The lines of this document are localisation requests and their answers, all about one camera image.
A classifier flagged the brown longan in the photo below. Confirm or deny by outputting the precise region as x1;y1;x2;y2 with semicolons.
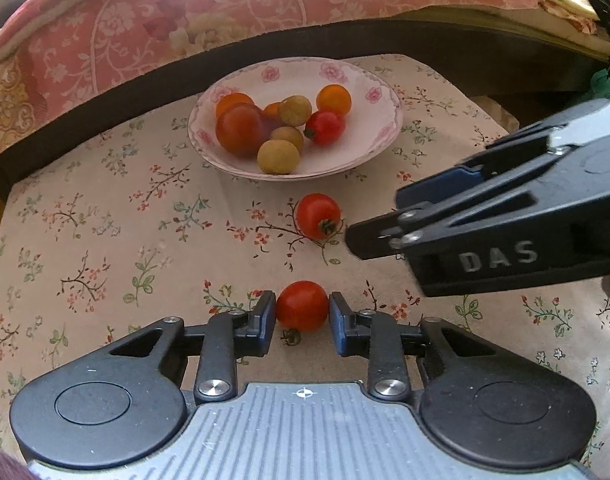
257;140;300;174
270;126;304;152
279;96;312;127

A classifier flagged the pink floral bedspread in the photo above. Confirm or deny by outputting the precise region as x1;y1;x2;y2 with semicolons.
0;0;610;154

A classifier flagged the red cherry tomato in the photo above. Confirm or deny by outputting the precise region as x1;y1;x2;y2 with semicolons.
295;193;341;240
304;110;346;146
277;281;329;333

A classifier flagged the small orange mandarin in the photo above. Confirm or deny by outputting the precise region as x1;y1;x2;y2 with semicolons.
262;102;282;125

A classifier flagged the white floral plate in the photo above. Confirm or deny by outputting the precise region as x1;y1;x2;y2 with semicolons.
188;58;402;181

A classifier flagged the bumpy orange mandarin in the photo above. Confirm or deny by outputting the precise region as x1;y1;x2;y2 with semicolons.
215;92;254;118

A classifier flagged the smooth orange tomato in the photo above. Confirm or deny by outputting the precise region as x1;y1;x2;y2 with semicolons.
316;84;352;116

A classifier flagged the large red tomato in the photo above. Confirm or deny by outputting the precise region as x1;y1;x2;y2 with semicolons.
216;103;270;159

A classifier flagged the floral white tablecloth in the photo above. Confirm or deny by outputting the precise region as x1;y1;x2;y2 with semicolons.
0;55;610;477

